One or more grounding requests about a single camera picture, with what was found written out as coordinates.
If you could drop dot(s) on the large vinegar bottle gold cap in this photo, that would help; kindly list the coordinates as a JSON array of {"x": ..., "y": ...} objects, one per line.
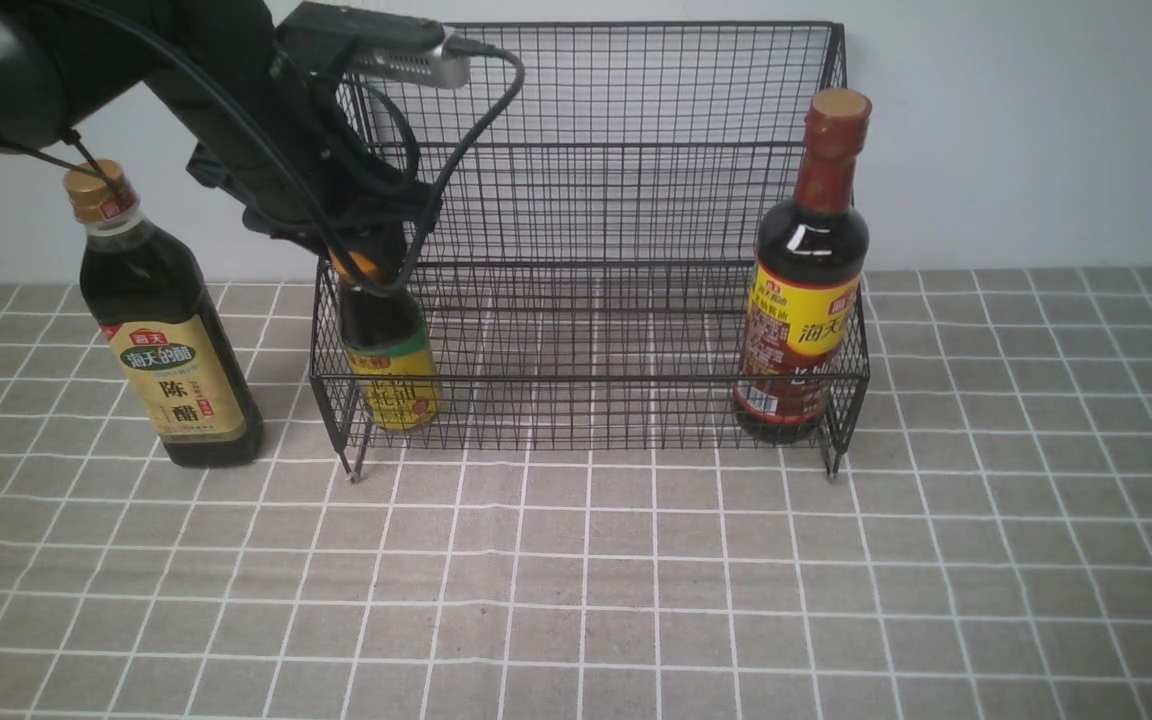
[{"x": 147, "y": 293}]

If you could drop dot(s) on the small oyster sauce bottle orange cap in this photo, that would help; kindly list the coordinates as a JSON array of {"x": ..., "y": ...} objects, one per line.
[{"x": 387, "y": 343}]

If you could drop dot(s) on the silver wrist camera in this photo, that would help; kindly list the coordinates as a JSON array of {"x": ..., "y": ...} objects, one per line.
[{"x": 333, "y": 41}]

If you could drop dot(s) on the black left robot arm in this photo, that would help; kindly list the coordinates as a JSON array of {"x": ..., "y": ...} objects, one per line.
[{"x": 61, "y": 61}]

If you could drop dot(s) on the dark soy sauce bottle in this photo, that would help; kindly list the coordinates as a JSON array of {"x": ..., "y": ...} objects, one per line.
[{"x": 810, "y": 250}]

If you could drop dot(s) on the black wire mesh shelf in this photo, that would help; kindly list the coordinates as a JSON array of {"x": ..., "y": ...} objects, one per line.
[{"x": 585, "y": 286}]

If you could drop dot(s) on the grey checkered tablecloth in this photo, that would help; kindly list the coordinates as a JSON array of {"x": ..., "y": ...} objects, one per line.
[{"x": 985, "y": 551}]

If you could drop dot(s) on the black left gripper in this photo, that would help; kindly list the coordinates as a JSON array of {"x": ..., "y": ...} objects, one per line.
[{"x": 275, "y": 139}]

